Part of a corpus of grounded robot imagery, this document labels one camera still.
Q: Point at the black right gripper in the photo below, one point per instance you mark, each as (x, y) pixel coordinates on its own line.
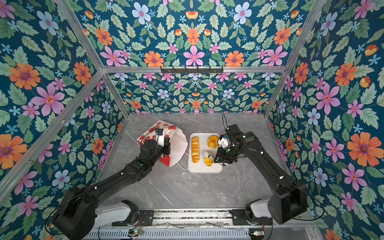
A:
(221, 158)

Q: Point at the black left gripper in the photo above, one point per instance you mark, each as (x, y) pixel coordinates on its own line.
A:
(166, 146)

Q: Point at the round fluted fake bread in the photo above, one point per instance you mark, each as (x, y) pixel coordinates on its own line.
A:
(212, 142)

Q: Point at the red white paper bag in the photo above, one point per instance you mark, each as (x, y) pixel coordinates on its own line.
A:
(167, 135)

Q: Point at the metal tongs with white tips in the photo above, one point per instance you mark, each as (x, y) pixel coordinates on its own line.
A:
(208, 155)

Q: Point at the small yellow fake bread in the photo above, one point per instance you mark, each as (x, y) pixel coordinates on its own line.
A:
(209, 162)

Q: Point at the long striped fake bread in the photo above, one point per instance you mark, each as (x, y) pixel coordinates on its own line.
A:
(195, 150)

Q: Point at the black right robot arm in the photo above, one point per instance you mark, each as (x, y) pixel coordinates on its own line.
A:
(289, 198)

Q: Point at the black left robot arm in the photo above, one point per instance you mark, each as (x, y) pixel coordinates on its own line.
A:
(76, 215)

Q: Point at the white rectangular tray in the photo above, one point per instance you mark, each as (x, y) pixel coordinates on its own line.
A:
(203, 148)

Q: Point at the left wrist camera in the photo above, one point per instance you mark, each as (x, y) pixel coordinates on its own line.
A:
(160, 136)

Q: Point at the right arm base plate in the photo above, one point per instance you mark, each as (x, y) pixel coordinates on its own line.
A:
(242, 217)

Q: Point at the aluminium front rail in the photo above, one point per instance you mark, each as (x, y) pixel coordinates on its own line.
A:
(164, 217)

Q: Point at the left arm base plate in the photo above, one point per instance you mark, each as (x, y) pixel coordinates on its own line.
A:
(135, 217)

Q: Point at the black hook rail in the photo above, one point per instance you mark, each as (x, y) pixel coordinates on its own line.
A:
(192, 70)

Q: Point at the white slotted cable duct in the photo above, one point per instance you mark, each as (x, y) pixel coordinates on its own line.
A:
(169, 234)

